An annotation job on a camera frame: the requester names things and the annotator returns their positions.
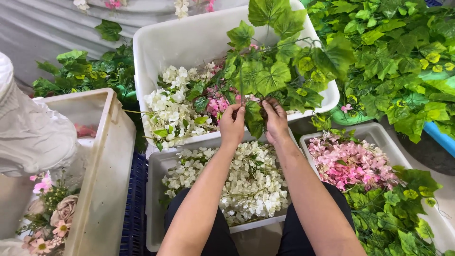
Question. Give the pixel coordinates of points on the person's right hand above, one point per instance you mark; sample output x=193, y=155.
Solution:
x=278, y=124

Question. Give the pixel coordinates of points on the person's left hand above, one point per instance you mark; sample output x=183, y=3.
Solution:
x=231, y=128

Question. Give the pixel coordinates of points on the pink artificial flower sprays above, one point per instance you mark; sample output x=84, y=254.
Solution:
x=217, y=103

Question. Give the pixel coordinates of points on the person's left leg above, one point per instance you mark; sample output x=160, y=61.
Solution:
x=217, y=234

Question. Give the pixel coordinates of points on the small heap of leaf vines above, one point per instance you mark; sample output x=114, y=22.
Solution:
x=81, y=74

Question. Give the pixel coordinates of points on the white plastic bin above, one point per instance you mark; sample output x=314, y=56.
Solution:
x=156, y=199
x=376, y=137

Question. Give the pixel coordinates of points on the person's right leg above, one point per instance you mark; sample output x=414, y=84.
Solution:
x=295, y=234

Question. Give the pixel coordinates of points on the big heap of leaf vines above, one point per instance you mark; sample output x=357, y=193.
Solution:
x=391, y=53

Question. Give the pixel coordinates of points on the hanging white and pink flowers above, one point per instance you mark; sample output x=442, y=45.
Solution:
x=182, y=7

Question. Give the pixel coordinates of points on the dark blue plastic crate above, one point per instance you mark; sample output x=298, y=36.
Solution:
x=135, y=209

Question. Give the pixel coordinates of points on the heap of pink flower petals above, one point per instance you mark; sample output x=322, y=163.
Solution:
x=346, y=163

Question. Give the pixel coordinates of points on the heap of white flower petals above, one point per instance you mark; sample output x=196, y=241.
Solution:
x=256, y=185

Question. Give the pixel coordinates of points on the green plastic bag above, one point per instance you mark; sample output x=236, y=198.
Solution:
x=343, y=117

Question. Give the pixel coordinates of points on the large white plastic tub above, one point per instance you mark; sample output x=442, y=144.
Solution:
x=185, y=39

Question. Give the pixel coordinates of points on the heap of green leaf stems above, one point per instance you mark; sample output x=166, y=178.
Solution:
x=387, y=217

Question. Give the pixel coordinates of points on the white artificial flower sprays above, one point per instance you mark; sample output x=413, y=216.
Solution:
x=172, y=106

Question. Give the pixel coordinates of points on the green artificial leaf vine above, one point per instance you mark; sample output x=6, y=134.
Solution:
x=272, y=76

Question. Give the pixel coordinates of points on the cream plastic bin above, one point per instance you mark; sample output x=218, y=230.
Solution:
x=106, y=170

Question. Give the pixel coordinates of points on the person's leg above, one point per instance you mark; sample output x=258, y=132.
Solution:
x=217, y=234
x=295, y=234

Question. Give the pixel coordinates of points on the mixed artificial flower bouquet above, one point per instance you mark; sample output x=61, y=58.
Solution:
x=49, y=217

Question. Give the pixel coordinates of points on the grey draped cloth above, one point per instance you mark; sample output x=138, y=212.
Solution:
x=53, y=32

